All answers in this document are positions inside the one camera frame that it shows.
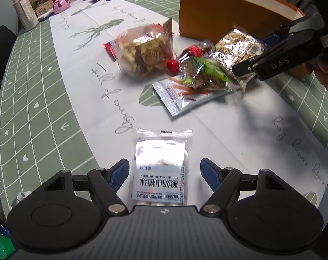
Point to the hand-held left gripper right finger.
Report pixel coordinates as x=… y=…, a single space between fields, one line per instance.
x=209 y=174

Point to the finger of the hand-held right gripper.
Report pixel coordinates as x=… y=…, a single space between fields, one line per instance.
x=293 y=25
x=288 y=54

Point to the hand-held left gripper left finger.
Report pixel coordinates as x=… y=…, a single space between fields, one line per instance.
x=120 y=174

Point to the white snack packet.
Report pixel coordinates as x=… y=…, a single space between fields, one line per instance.
x=159 y=168

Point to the clear nut bag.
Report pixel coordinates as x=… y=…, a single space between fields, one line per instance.
x=234 y=47

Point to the orange cardboard box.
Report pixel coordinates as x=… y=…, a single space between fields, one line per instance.
x=220 y=13

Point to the clear dried fruit bag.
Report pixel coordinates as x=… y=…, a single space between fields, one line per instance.
x=145 y=50

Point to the white printed table runner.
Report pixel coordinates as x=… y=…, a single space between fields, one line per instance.
x=234 y=132

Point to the clear packet with green print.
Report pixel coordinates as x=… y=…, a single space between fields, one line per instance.
x=204 y=71

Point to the silver packet with red print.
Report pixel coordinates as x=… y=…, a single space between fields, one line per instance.
x=174 y=94

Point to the dark red candy packet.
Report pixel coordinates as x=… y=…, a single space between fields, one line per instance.
x=196 y=49

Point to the green checkered tablecloth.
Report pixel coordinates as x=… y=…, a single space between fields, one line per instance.
x=31 y=113

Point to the small red candy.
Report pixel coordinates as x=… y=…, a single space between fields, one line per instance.
x=172 y=66

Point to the red snack packet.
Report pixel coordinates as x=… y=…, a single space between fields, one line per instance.
x=109 y=48

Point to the black chair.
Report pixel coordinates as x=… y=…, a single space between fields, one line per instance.
x=1 y=54

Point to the pink round toy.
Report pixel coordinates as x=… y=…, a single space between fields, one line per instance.
x=61 y=5

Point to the beige perforated box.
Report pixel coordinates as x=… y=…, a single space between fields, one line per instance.
x=44 y=9

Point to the large white bottle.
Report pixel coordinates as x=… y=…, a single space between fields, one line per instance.
x=28 y=15

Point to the small white bottle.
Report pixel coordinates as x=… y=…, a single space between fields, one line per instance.
x=17 y=1

